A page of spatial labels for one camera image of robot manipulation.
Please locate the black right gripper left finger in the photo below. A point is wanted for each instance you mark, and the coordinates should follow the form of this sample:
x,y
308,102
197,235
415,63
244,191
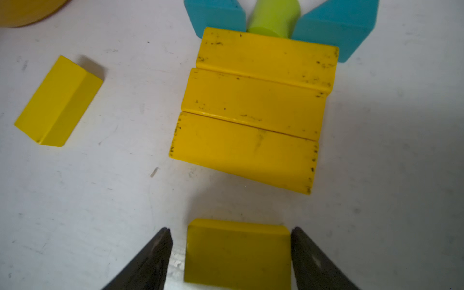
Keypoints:
x,y
148,269

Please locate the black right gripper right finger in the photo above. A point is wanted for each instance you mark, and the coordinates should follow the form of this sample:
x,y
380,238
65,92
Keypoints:
x,y
312,268

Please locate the yellow block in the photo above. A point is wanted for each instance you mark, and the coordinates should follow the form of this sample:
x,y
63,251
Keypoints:
x,y
296,63
236,255
261,155
257,103
59,103

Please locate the yellow block bottom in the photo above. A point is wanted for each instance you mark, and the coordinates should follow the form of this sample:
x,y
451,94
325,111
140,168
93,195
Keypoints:
x,y
261,155

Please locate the teal triangle block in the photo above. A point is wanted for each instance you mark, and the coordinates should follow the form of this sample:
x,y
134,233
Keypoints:
x,y
220,14
339,23

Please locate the light green small block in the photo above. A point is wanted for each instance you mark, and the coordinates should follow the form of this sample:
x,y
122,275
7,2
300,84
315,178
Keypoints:
x,y
276,18

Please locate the yellow pot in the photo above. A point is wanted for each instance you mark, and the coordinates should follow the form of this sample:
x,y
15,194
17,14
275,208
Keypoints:
x,y
18,13

